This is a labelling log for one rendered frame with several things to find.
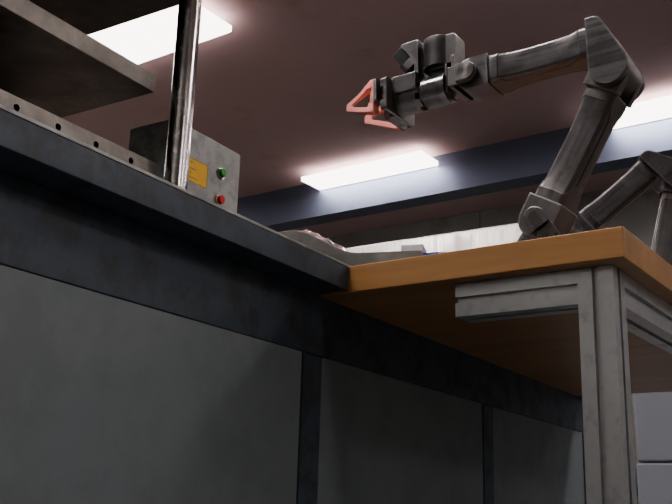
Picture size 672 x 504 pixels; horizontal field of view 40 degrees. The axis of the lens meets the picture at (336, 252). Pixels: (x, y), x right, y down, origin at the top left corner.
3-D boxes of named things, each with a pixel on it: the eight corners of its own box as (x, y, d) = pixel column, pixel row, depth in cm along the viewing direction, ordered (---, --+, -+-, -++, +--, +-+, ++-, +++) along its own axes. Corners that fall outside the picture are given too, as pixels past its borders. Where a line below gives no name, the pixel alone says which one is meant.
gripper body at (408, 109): (377, 78, 171) (412, 67, 167) (405, 98, 179) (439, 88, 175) (377, 110, 169) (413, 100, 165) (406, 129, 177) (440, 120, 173)
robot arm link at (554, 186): (511, 229, 149) (601, 45, 148) (528, 239, 155) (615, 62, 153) (544, 242, 146) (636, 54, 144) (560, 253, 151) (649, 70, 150)
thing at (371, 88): (340, 87, 175) (382, 74, 170) (361, 101, 181) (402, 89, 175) (340, 121, 173) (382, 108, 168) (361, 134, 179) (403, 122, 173)
